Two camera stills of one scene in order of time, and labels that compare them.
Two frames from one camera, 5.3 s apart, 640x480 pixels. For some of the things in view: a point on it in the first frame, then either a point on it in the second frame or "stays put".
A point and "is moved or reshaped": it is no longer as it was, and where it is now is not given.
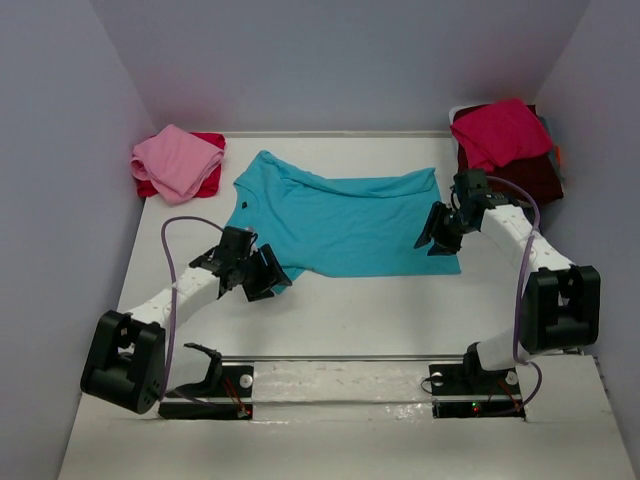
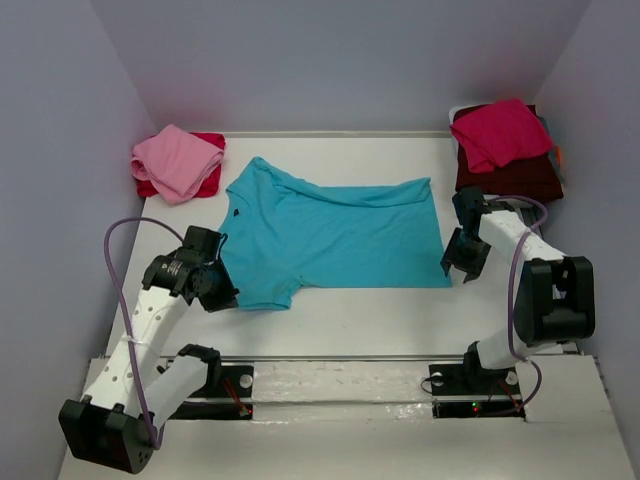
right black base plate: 470,379 stays put
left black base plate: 237,382 stays put
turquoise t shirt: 338,228 is moved or reshaped
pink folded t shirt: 177,163 stays put
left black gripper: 254,275 -> 220,293
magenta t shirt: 502,134 stays put
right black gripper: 443,226 -> 465,248
